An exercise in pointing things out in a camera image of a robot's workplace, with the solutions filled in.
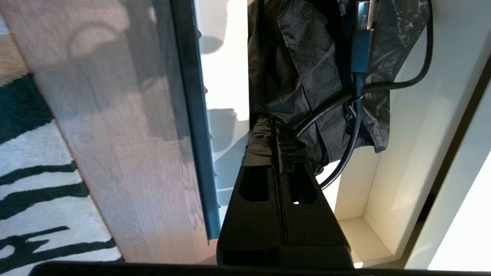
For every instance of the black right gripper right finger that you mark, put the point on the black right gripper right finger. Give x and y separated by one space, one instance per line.
314 230

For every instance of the white black patterned rug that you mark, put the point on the white black patterned rug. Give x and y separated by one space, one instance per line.
38 153

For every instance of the black umbrella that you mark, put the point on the black umbrella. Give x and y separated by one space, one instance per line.
307 57

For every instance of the white fluted drawer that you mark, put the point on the white fluted drawer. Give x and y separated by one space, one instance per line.
414 115

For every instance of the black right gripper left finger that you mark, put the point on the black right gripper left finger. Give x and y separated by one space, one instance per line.
253 230

